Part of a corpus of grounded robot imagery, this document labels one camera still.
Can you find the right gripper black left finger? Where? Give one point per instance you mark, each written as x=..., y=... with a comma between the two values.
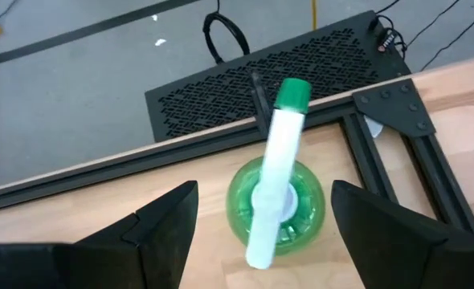
x=148, y=249

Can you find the black aluminium table frame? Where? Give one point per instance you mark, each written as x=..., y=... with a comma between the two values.
x=140, y=162

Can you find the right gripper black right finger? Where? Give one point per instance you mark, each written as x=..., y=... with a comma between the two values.
x=393, y=249

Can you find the green spray bottle white head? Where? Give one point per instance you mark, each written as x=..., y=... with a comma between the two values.
x=277, y=160

